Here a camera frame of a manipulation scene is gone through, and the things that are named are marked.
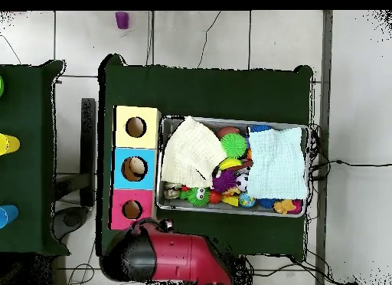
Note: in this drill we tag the dark green tablecloth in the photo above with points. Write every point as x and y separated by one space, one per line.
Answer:
214 92
27 113

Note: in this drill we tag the small globe ball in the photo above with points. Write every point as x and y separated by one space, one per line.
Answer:
246 200

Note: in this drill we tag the green cup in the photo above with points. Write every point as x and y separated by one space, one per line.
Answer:
1 86

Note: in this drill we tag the black upright stand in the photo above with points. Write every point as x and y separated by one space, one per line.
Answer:
88 144

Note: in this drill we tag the purple cup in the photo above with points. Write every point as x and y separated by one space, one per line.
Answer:
122 20

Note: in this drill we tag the brown toy football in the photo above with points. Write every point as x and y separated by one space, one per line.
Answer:
228 131

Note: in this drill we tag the dark grey oval pad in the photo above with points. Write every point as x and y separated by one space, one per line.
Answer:
72 220

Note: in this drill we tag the purple spiky monster toy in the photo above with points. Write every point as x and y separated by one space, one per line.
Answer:
223 180

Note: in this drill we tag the cream knitted cloth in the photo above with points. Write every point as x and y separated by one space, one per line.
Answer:
190 153

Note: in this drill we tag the green spiky ball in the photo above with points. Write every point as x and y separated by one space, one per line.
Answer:
233 145

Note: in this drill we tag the yellow cup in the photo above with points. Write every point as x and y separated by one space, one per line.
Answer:
10 144

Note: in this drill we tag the green spiky monster toy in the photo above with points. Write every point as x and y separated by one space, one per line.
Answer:
196 197

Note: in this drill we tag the shallow mesh bin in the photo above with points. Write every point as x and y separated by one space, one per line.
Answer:
196 207

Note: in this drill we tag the yellow toy banana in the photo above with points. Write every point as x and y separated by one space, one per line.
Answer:
229 163

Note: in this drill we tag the blue spiky ball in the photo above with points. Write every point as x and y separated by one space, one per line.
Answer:
260 128

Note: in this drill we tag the light blue knitted cloth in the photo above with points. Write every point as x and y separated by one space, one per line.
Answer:
275 165

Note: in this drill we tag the wooden box with three holes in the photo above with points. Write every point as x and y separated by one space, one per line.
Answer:
144 180

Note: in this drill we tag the blue cup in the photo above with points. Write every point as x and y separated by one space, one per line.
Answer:
9 214

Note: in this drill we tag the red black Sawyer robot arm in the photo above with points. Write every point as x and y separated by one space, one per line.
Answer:
183 257

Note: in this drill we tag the yellow plush toy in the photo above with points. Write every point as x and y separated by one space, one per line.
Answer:
283 206

